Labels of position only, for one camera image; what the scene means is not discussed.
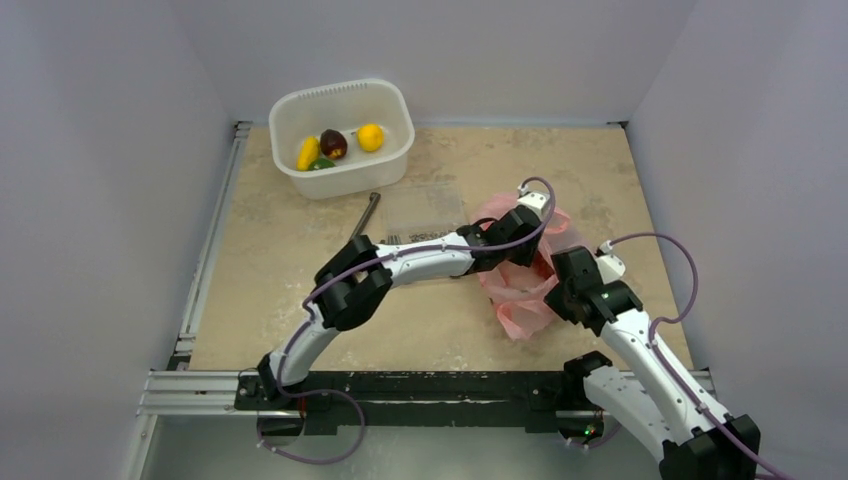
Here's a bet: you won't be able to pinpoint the pink plastic bag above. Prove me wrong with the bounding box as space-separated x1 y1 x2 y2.
477 208 582 341

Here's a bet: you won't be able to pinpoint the dark red fake apple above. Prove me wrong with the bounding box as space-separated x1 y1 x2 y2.
319 129 348 160

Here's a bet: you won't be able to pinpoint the green fake apple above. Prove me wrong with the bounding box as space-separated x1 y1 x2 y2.
308 157 336 171

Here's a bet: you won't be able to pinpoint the yellow fake banana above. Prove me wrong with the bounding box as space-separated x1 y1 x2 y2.
296 136 322 171

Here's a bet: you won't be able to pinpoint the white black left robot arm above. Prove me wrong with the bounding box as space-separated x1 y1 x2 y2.
234 201 553 410

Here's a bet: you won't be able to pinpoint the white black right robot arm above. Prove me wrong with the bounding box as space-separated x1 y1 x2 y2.
544 246 761 479

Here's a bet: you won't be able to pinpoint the red fake strawberries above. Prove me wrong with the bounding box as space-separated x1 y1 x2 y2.
532 254 555 281

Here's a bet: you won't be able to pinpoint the yellow fake lemon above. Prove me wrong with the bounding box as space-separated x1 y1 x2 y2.
356 123 384 153

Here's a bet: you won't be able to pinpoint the clear plastic screw organizer box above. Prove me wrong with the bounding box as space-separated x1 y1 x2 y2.
381 182 467 245

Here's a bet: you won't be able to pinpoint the white plastic basin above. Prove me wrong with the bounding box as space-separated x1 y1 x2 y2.
268 79 415 200

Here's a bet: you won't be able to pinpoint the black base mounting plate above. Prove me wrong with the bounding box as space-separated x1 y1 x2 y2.
234 371 605 439

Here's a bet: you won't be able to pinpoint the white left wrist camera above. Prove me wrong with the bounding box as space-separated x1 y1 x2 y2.
517 190 551 219

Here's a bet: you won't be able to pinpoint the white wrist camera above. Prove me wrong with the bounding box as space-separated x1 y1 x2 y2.
595 240 626 284
517 190 551 219

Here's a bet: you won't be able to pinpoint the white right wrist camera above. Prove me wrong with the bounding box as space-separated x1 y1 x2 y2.
595 240 626 284

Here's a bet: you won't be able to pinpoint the dark metal T-handle tool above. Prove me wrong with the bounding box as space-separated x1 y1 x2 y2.
350 192 381 239

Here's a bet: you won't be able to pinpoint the aluminium extrusion frame rail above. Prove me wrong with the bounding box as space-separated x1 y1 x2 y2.
136 121 255 420

